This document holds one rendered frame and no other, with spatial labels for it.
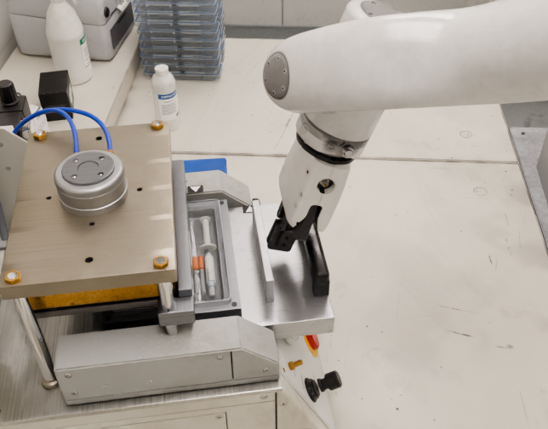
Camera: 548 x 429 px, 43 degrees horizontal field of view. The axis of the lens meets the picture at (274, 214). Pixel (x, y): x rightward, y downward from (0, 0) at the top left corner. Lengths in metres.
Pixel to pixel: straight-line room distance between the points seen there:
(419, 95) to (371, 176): 0.79
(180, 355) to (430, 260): 0.59
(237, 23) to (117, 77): 1.77
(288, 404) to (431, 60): 0.46
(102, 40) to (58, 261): 1.00
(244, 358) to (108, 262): 0.19
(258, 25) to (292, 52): 2.70
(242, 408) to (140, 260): 0.24
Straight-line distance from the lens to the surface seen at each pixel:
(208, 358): 0.80
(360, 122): 0.76
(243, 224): 0.97
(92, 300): 0.81
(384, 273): 1.22
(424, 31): 0.64
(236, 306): 0.84
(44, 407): 0.88
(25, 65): 1.78
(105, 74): 1.69
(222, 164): 1.44
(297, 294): 0.88
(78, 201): 0.80
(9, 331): 0.96
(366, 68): 0.63
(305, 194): 0.79
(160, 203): 0.81
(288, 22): 3.37
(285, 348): 0.92
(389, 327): 1.14
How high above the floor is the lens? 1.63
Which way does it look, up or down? 42 degrees down
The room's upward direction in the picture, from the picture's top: 1 degrees counter-clockwise
